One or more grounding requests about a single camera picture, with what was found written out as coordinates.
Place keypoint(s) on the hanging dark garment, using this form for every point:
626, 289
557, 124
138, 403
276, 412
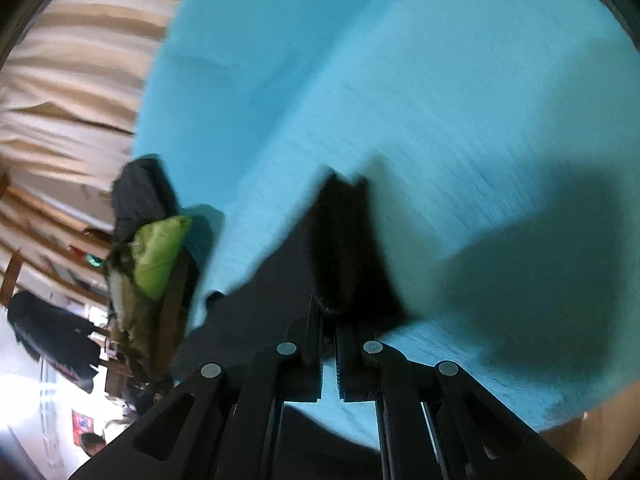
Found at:
50, 330

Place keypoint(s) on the red wall poster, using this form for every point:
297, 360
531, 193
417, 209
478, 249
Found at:
82, 426

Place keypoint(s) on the lime green jacket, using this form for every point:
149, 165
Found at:
157, 255

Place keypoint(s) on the brown cloth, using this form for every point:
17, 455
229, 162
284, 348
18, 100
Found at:
172, 310

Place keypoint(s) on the beige striped curtain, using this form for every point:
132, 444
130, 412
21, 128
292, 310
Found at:
85, 60

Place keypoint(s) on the black pants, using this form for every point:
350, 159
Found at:
350, 240

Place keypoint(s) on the turquoise fleece blanket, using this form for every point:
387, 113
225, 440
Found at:
450, 110

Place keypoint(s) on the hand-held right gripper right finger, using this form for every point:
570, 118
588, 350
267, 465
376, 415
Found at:
350, 360

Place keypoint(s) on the black puffer jacket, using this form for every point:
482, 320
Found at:
142, 195

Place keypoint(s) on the olive camouflage jacket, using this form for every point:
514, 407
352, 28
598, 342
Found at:
122, 300

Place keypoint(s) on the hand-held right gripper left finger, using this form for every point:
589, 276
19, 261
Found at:
310, 360

